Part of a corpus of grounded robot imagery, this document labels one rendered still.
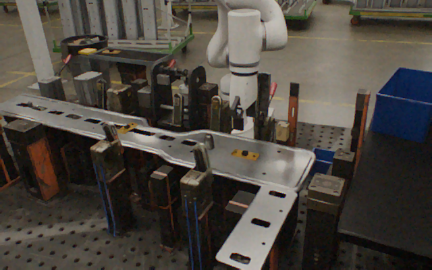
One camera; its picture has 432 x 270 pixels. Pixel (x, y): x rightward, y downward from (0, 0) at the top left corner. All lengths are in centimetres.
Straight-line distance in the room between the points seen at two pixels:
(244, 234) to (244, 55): 45
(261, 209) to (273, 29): 46
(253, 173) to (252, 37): 38
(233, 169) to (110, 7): 493
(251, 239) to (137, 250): 54
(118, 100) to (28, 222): 57
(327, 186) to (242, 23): 45
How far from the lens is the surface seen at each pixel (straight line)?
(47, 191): 159
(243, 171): 107
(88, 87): 162
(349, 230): 87
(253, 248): 84
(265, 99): 120
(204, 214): 104
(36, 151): 151
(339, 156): 102
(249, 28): 96
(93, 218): 147
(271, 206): 95
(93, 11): 598
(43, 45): 511
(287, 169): 109
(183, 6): 882
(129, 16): 570
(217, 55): 157
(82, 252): 135
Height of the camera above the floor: 160
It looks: 27 degrees down
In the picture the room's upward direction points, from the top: 3 degrees counter-clockwise
